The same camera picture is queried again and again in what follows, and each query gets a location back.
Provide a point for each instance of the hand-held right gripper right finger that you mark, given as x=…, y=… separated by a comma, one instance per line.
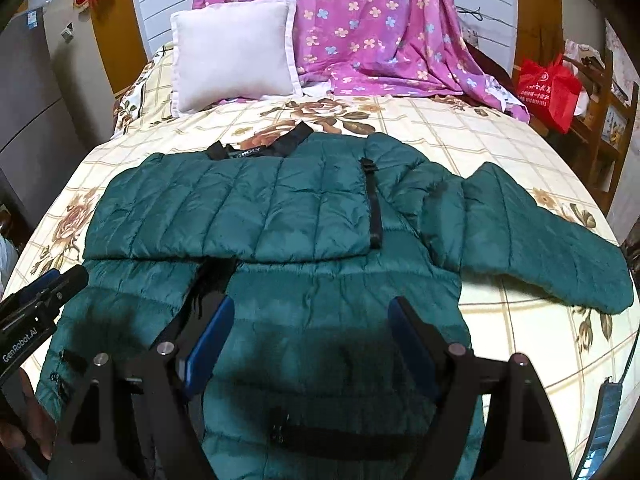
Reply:
x=410, y=345

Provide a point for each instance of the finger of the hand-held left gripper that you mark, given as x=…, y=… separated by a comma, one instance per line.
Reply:
x=75, y=277
x=46, y=278

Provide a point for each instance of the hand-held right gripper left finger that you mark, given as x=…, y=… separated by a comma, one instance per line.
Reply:
x=212, y=345

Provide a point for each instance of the green puffer jacket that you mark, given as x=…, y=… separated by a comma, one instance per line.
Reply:
x=310, y=210

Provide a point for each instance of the person's left hand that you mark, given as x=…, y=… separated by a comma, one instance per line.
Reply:
x=37, y=420

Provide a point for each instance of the grey refrigerator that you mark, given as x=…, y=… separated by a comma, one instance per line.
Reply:
x=35, y=105

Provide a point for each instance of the floral checked bed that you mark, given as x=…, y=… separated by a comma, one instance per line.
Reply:
x=500, y=135

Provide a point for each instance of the white pillow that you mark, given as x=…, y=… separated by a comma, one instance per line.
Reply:
x=230, y=55

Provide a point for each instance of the white wood-framed headboard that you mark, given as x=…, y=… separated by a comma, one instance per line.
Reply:
x=150, y=10

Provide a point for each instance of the red bag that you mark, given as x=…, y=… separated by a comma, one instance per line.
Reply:
x=547, y=92

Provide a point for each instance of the wooden rack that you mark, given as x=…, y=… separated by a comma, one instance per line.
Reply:
x=600, y=125

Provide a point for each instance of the purple floral sheet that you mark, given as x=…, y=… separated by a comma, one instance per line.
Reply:
x=375, y=25

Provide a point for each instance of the wall socket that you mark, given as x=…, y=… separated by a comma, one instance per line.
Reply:
x=67, y=31

